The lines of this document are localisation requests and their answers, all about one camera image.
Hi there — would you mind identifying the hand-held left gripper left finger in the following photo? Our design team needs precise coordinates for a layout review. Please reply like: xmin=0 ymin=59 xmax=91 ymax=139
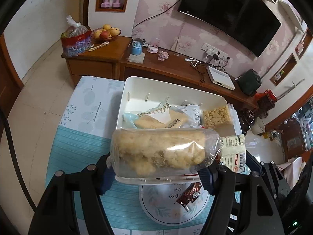
xmin=28 ymin=152 xmax=116 ymax=235

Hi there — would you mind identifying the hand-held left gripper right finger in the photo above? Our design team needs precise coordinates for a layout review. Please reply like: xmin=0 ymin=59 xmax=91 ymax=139
xmin=198 ymin=162 xmax=285 ymax=235

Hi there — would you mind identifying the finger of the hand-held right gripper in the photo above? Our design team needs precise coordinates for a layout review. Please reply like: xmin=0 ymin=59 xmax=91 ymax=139
xmin=245 ymin=150 xmax=291 ymax=201

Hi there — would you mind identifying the small white snack packet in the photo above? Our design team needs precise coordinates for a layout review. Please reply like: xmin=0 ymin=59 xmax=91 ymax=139
xmin=219 ymin=134 xmax=246 ymax=175

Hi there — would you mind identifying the clear floss roll packet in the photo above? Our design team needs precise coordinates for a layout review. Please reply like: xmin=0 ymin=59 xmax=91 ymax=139
xmin=110 ymin=128 xmax=221 ymax=184

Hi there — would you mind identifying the bagged bread slice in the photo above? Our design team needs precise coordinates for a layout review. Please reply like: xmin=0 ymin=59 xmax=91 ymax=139
xmin=123 ymin=103 xmax=189 ymax=130

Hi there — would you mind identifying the white plastic bin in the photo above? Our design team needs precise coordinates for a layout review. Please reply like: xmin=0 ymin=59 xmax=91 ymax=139
xmin=117 ymin=76 xmax=243 ymax=152

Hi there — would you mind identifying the dark red snack packet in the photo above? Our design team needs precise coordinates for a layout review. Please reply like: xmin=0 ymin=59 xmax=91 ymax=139
xmin=176 ymin=182 xmax=203 ymax=212

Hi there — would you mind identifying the white pot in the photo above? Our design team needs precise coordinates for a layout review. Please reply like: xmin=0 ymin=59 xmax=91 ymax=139
xmin=251 ymin=118 xmax=266 ymax=136

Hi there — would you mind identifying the dark brown ceramic jar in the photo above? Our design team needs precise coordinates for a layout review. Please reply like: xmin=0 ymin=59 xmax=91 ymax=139
xmin=240 ymin=108 xmax=258 ymax=134

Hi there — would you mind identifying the teal white tablecloth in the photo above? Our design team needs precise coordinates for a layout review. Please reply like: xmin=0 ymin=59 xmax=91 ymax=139
xmin=45 ymin=76 xmax=245 ymax=235

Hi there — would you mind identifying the wooden display cabinet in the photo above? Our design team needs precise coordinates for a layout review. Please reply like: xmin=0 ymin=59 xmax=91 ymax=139
xmin=265 ymin=86 xmax=313 ymax=162

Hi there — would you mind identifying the peanut crisp packet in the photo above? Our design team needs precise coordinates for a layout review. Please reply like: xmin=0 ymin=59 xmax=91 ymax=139
xmin=201 ymin=103 xmax=233 ymax=129

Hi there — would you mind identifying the red orange bag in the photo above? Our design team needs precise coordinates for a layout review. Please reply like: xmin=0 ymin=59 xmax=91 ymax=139
xmin=255 ymin=89 xmax=278 ymax=113

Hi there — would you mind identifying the dark green bag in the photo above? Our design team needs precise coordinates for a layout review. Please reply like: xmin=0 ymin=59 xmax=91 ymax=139
xmin=238 ymin=69 xmax=262 ymax=96

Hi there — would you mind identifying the long metal rod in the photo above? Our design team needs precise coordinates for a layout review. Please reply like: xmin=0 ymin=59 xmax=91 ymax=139
xmin=277 ymin=78 xmax=307 ymax=99

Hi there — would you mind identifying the white set-top box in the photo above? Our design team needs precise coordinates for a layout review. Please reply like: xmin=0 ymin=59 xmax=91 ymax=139
xmin=207 ymin=66 xmax=236 ymax=91

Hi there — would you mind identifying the wooden television cabinet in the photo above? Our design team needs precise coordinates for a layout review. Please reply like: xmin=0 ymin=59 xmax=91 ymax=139
xmin=61 ymin=35 xmax=260 ymax=110

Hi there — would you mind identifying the white square pad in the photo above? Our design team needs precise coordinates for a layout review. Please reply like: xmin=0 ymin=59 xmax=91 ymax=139
xmin=127 ymin=53 xmax=145 ymax=64

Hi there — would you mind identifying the white spoon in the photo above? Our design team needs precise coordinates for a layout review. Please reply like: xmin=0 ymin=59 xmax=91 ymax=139
xmin=87 ymin=42 xmax=110 ymax=52

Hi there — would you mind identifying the blue base snow globe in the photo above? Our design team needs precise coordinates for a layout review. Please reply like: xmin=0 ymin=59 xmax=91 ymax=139
xmin=131 ymin=38 xmax=144 ymax=56

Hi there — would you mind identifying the wooden door panel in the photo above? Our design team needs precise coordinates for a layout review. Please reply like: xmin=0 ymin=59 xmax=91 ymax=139
xmin=0 ymin=34 xmax=25 ymax=118

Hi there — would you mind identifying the pink round ornament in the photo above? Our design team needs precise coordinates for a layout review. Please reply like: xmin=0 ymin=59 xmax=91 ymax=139
xmin=146 ymin=37 xmax=160 ymax=54

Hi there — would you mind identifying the red blue plastic bag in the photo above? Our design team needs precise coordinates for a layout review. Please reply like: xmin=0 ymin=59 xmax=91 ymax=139
xmin=60 ymin=15 xmax=93 ymax=57

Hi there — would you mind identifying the fruit bowl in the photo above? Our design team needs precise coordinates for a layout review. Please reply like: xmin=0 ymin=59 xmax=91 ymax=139
xmin=91 ymin=28 xmax=122 ymax=42

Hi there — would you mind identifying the black television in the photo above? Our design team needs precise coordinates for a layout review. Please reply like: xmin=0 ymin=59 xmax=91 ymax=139
xmin=177 ymin=0 xmax=282 ymax=58

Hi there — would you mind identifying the thick black cable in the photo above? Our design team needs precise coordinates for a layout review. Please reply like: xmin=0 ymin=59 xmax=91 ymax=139
xmin=0 ymin=107 xmax=38 ymax=209

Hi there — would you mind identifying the white charger cable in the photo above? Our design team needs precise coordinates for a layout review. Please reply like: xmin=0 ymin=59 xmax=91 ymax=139
xmin=184 ymin=57 xmax=209 ymax=67

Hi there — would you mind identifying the white wall socket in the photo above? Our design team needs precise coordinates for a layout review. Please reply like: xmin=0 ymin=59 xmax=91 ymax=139
xmin=201 ymin=42 xmax=231 ymax=60

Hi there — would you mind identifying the black television cable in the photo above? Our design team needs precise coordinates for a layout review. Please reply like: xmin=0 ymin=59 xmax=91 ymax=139
xmin=131 ymin=0 xmax=183 ymax=39

